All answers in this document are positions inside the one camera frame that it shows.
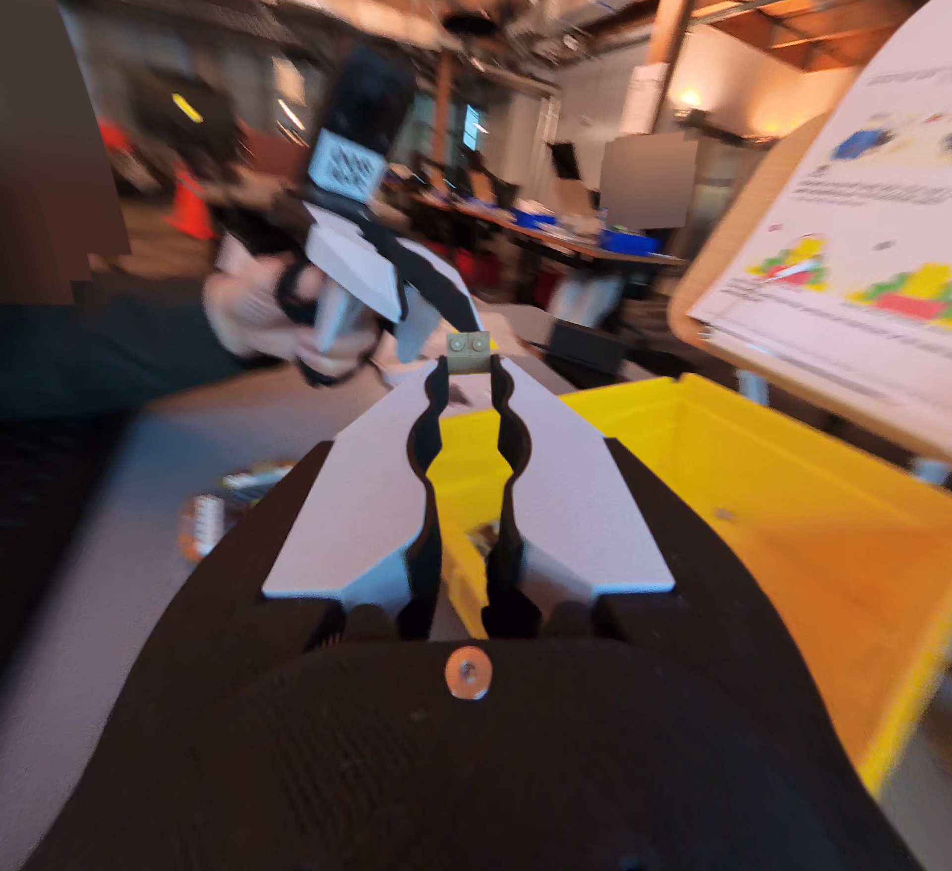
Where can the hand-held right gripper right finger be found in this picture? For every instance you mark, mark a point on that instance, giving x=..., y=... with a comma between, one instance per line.
x=580, y=506

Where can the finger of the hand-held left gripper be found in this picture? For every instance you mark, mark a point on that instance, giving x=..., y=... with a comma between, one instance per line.
x=420, y=324
x=357, y=269

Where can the grey desk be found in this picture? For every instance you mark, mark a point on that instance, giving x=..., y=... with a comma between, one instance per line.
x=111, y=588

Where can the yellow plastic bin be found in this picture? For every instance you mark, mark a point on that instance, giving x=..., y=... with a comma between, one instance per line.
x=781, y=514

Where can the tan toy plate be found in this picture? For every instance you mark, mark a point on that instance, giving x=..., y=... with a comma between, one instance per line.
x=468, y=349

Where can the colourful instruction page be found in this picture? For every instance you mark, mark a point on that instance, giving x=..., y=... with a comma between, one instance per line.
x=855, y=216

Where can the round toy pot build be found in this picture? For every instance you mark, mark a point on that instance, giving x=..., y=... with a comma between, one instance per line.
x=208, y=514

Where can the person's left hand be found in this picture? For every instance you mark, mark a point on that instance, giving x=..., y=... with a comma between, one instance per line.
x=245, y=321

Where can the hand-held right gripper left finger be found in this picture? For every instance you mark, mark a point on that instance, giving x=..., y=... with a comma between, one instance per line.
x=357, y=499

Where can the orange traffic cone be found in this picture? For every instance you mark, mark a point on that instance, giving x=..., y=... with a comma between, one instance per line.
x=192, y=205

